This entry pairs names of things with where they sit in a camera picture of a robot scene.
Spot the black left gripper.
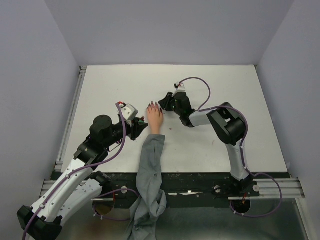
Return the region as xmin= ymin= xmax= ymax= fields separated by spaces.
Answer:
xmin=103 ymin=116 xmax=149 ymax=149

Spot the nail polish bottle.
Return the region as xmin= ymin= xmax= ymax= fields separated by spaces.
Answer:
xmin=138 ymin=116 xmax=145 ymax=125

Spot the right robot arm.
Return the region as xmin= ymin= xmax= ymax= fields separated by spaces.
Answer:
xmin=158 ymin=92 xmax=250 ymax=196

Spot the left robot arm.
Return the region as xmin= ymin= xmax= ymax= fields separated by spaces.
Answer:
xmin=17 ymin=115 xmax=148 ymax=240

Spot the grey sleeve forearm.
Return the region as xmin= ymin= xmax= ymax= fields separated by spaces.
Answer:
xmin=124 ymin=134 xmax=167 ymax=240

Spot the mannequin hand with painted nails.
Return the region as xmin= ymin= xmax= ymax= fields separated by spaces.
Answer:
xmin=146 ymin=101 xmax=164 ymax=135

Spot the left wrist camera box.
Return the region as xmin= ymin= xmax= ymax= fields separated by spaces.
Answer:
xmin=119 ymin=103 xmax=139 ymax=126

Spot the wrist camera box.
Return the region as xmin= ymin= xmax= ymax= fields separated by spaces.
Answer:
xmin=119 ymin=103 xmax=139 ymax=126
xmin=172 ymin=81 xmax=186 ymax=96

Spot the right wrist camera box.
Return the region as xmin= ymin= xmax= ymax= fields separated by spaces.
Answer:
xmin=172 ymin=81 xmax=186 ymax=96

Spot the black mounting base plate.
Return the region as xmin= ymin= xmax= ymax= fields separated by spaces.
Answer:
xmin=102 ymin=172 xmax=260 ymax=209

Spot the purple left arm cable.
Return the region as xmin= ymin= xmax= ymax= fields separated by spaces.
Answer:
xmin=22 ymin=101 xmax=141 ymax=240

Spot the aluminium rail left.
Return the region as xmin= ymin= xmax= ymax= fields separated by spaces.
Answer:
xmin=54 ymin=65 xmax=88 ymax=170

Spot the aluminium rail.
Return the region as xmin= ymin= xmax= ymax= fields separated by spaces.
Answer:
xmin=41 ymin=177 xmax=306 ymax=201
xmin=54 ymin=65 xmax=88 ymax=170

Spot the aluminium rail front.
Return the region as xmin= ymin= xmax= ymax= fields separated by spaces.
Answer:
xmin=41 ymin=177 xmax=306 ymax=201

